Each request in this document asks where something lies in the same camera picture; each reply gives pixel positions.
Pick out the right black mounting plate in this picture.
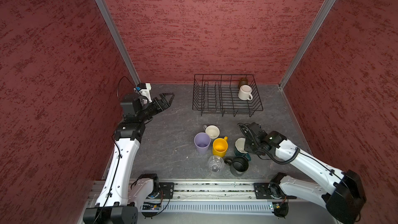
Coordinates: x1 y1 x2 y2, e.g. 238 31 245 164
254 183 297 200

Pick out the small cream mug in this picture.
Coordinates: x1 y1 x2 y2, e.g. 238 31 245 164
203 125 220 140

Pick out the brown gold textured cup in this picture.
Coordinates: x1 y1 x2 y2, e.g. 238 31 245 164
238 77 248 89

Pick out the clear glass cup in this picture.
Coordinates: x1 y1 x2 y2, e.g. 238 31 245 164
208 156 225 173

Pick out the black wire dish rack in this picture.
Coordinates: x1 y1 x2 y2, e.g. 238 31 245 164
192 74 263 117

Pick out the lilac plastic cup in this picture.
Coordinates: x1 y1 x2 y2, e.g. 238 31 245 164
194 132 211 154

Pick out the black mug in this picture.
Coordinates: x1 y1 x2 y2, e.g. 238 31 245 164
224 156 249 177

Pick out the white mug red inside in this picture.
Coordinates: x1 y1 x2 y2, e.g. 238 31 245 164
238 85 253 101

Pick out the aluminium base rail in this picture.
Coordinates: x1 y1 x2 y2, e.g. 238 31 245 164
86 180 312 214

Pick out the yellow mug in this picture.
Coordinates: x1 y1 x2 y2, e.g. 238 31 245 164
212 136 229 158

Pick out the black mounting plate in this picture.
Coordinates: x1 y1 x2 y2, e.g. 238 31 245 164
254 183 297 200
156 182 175 200

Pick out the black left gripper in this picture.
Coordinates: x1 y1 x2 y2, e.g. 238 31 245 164
138 93 175 121

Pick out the right aluminium corner post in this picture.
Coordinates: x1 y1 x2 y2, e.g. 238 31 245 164
278 0 336 91

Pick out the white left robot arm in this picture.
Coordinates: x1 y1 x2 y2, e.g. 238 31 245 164
83 89 175 224

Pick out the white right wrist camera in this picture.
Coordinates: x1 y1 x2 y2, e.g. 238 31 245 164
248 122 267 139

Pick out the aluminium corner post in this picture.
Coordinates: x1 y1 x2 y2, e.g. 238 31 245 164
278 0 336 91
95 0 141 84

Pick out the left aluminium corner post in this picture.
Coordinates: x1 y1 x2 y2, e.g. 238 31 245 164
95 0 141 84

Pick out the dark green white-inside mug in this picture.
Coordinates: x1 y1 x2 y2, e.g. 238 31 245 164
234 138 251 161

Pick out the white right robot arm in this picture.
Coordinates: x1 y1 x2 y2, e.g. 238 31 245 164
241 125 366 224

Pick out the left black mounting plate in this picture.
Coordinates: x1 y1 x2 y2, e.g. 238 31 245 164
156 182 175 200

